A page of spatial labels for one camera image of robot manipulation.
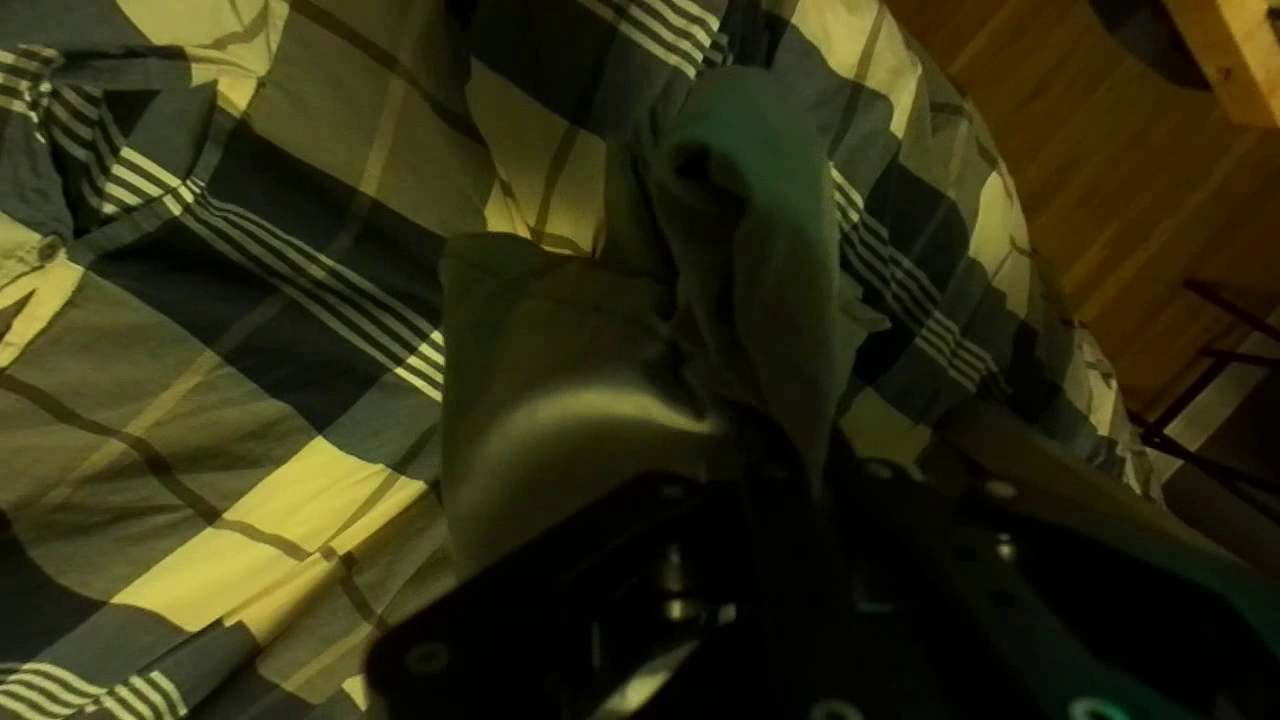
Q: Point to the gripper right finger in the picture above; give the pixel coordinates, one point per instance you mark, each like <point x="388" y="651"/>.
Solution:
<point x="1000" y="600"/>

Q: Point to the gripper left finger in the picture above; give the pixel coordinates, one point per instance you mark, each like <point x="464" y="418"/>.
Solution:
<point x="560" y="590"/>

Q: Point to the grey pillow case cover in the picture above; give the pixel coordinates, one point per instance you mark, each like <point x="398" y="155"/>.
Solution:
<point x="760" y="260"/>

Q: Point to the yellow and grey plaid blanket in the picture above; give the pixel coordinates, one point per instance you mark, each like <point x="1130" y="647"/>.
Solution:
<point x="250" y="330"/>

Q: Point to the light wooden furniture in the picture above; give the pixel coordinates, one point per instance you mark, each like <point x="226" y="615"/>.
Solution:
<point x="1235" y="50"/>

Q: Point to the black metal frame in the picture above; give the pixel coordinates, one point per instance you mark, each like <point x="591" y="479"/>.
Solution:
<point x="1195" y="400"/>

